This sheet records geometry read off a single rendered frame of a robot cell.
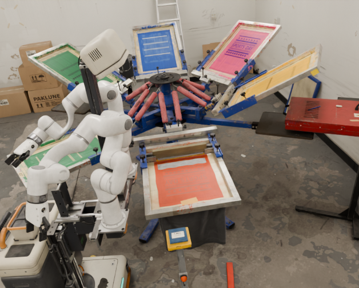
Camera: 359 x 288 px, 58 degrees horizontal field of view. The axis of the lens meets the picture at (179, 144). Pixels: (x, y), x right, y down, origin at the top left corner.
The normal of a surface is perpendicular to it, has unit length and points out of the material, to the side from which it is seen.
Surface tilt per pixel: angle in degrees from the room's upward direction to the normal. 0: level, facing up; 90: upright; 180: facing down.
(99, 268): 0
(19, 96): 88
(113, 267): 0
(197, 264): 0
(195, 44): 90
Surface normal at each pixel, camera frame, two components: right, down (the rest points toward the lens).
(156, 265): -0.09, -0.85
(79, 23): 0.14, 0.50
